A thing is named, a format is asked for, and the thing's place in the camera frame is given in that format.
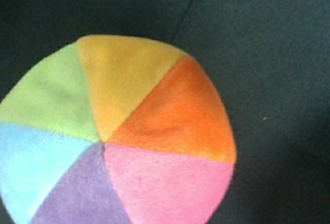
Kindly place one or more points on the multicolour plush ball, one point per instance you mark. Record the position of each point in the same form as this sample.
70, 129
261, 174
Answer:
114, 129

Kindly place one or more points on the black tablecloth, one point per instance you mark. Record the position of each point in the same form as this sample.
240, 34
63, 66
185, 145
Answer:
269, 60

